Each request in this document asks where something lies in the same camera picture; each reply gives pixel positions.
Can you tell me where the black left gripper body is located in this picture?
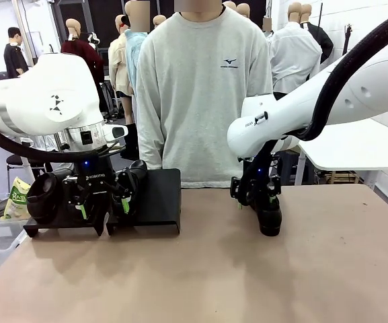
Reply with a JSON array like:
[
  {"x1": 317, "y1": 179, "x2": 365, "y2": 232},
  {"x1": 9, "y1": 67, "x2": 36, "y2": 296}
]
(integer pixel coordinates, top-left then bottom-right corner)
[{"x1": 77, "y1": 153, "x2": 116, "y2": 199}]

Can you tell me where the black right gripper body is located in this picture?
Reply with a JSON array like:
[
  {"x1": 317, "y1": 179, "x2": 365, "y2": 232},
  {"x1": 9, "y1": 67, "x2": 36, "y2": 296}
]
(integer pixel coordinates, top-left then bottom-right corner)
[{"x1": 239, "y1": 159, "x2": 279, "y2": 193}]

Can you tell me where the person's right forearm grey sleeve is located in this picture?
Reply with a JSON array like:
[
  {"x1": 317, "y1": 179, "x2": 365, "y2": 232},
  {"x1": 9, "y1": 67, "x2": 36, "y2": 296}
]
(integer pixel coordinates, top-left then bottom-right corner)
[{"x1": 135, "y1": 107, "x2": 167, "y2": 170}]

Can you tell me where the black metal shoe stand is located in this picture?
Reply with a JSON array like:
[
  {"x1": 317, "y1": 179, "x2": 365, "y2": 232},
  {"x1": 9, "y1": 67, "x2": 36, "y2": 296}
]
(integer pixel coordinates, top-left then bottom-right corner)
[
  {"x1": 23, "y1": 188, "x2": 114, "y2": 238},
  {"x1": 105, "y1": 168, "x2": 182, "y2": 236}
]

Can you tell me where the black tripod stand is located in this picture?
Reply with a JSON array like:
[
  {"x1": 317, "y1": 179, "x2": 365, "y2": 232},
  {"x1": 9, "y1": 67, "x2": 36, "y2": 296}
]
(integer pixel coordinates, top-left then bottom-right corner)
[{"x1": 340, "y1": 23, "x2": 354, "y2": 59}]

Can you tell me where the pair of black boots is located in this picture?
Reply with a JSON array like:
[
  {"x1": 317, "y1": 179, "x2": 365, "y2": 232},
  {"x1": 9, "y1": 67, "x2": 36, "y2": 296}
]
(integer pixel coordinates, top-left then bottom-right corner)
[{"x1": 119, "y1": 122, "x2": 141, "y2": 161}]

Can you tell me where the yellow green snack bag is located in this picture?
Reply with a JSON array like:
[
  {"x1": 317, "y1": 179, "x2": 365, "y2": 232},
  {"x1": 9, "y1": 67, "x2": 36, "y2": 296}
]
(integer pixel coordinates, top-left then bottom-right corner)
[{"x1": 0, "y1": 176, "x2": 33, "y2": 221}]

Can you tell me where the white work table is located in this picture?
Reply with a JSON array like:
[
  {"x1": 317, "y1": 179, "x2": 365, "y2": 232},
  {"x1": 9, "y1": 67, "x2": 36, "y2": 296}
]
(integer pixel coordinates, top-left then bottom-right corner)
[{"x1": 297, "y1": 110, "x2": 388, "y2": 173}]

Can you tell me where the person torso grey sweatshirt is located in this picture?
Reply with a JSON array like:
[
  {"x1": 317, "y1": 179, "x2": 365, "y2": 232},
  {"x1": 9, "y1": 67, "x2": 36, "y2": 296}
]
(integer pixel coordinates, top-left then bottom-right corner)
[{"x1": 135, "y1": 6, "x2": 276, "y2": 188}]

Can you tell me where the mannequin in beige jacket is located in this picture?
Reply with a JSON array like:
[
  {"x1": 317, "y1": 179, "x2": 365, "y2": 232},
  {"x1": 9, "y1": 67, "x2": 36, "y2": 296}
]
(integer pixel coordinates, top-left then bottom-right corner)
[{"x1": 108, "y1": 15, "x2": 136, "y2": 126}]

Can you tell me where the mannequin in white shirt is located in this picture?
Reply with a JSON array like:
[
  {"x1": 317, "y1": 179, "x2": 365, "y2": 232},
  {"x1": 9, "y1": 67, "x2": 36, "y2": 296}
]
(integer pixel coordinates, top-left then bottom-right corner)
[{"x1": 268, "y1": 2, "x2": 323, "y2": 99}]

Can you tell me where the mannequin in maroon sweater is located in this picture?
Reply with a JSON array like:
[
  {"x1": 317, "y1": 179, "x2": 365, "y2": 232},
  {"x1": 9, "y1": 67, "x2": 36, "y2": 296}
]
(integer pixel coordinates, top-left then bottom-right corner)
[{"x1": 61, "y1": 18, "x2": 106, "y2": 114}]

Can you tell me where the mannequin in light blue fleece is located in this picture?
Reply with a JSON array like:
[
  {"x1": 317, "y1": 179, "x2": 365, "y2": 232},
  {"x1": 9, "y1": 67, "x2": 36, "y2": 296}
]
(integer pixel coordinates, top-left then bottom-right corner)
[{"x1": 124, "y1": 0, "x2": 149, "y2": 89}]

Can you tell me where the standing man in black shirt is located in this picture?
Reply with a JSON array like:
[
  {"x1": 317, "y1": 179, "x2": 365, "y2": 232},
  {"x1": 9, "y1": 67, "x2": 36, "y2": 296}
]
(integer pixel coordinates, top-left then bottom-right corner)
[{"x1": 3, "y1": 26, "x2": 30, "y2": 79}]

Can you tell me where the mannequin in black jacket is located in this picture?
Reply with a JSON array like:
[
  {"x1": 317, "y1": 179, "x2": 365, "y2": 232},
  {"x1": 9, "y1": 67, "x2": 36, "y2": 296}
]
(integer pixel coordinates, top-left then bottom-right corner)
[{"x1": 300, "y1": 3, "x2": 335, "y2": 65}]

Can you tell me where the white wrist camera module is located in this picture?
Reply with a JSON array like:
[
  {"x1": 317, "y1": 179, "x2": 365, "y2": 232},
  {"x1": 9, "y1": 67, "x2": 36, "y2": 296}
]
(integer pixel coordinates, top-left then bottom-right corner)
[{"x1": 104, "y1": 123, "x2": 129, "y2": 140}]

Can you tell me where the aluminium profile post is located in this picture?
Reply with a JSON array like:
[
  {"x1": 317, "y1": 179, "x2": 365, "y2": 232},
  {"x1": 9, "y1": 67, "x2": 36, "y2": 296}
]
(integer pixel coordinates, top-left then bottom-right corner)
[{"x1": 11, "y1": 0, "x2": 36, "y2": 67}]

